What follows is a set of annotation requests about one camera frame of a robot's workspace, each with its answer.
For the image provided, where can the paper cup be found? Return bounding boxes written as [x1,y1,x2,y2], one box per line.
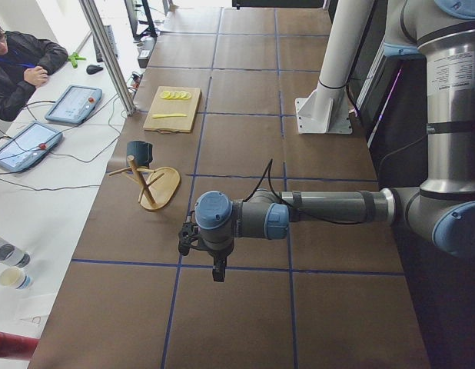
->
[0,267,33,290]

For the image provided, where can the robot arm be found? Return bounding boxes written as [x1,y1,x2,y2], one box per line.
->
[178,1,475,282]

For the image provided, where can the plastic water bottle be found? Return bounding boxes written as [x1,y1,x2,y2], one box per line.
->
[0,237,31,268]

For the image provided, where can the teach pendant far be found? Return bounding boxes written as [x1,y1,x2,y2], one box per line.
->
[45,85,103,125]

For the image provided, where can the green clamp tool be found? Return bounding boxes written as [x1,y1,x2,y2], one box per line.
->
[68,52,87,68]

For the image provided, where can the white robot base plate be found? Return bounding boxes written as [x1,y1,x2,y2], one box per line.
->
[295,0,374,135]

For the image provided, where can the teach pendant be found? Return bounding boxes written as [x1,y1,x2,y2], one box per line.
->
[0,121,63,173]
[45,85,103,125]

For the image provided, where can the bamboo cutting board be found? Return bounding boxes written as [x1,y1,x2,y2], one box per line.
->
[143,85,201,133]

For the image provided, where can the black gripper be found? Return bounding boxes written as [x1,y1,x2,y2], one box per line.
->
[178,221,234,282]

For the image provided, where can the aluminium frame post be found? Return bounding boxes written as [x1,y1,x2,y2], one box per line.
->
[78,0,136,116]

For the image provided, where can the dark teal mug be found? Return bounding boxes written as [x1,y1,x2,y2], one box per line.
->
[126,140,153,168]

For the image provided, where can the black computer mouse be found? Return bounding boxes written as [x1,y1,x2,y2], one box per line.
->
[85,65,104,75]

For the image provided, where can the teach pendant near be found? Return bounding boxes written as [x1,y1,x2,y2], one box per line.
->
[0,121,63,173]

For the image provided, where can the yellow plastic knife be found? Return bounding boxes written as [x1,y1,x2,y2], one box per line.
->
[151,113,187,119]

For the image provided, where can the seated person dark jacket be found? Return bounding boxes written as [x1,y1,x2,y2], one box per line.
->
[0,26,68,121]

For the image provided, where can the wooden cup rack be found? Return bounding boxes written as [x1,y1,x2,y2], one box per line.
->
[108,155,181,211]

